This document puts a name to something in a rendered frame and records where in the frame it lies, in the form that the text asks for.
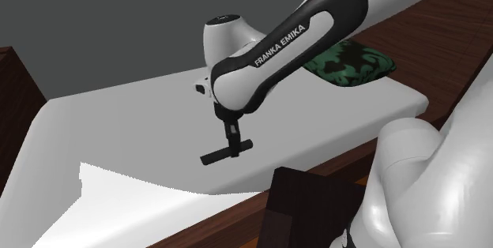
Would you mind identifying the dark wooden cabinet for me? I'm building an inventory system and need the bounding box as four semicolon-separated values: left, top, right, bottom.
0;46;48;197

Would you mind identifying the green black patterned pillow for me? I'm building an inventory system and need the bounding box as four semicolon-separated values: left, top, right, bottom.
302;39;397;88

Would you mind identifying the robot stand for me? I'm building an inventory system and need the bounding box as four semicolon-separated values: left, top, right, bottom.
256;166;367;248

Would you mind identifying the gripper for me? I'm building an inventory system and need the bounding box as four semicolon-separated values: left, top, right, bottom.
213;101;245;159

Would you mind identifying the white bed with wooden frame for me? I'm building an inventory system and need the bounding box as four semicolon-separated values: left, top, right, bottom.
0;0;493;248

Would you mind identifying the black cylindrical rod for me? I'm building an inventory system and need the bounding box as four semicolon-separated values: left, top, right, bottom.
199;138;254;166

